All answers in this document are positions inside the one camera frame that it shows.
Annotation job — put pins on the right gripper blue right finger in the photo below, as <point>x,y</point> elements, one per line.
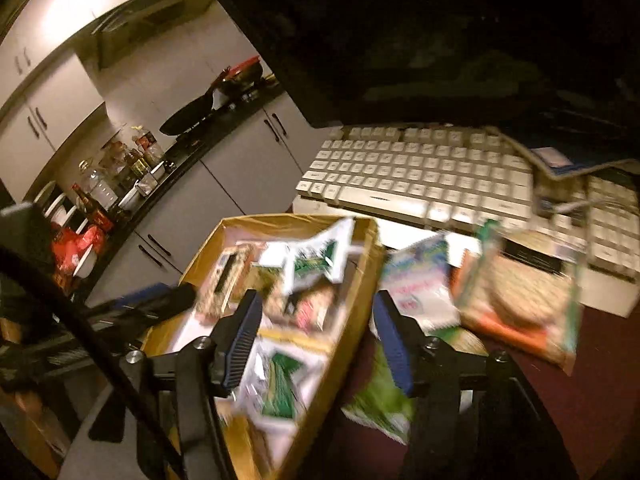
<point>402,341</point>

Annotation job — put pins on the green white snack packet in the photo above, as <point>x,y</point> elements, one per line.
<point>321,256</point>

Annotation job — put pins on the black frying pan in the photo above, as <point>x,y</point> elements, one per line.
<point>190,115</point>

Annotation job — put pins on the clear cracker pack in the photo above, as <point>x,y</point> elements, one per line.
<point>523,290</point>

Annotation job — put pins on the brown barcode snack bar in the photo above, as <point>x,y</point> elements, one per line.
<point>220,292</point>

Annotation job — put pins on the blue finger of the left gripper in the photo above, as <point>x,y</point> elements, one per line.
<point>158,301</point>

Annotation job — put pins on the white kitchen cabinets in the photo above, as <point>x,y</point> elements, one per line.
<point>81,77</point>

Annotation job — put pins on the white computer keyboard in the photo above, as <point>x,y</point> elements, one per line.
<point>447,179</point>

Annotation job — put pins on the red pot on counter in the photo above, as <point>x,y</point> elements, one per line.
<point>236,80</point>

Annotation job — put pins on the yellow taped cardboard tray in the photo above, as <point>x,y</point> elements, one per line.
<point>340,350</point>

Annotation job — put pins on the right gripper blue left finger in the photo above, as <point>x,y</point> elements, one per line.
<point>234,337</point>

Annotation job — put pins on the white blue snack packet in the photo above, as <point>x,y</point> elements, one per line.
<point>417,278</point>

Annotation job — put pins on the black computer monitor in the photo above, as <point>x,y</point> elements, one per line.
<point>469,61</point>

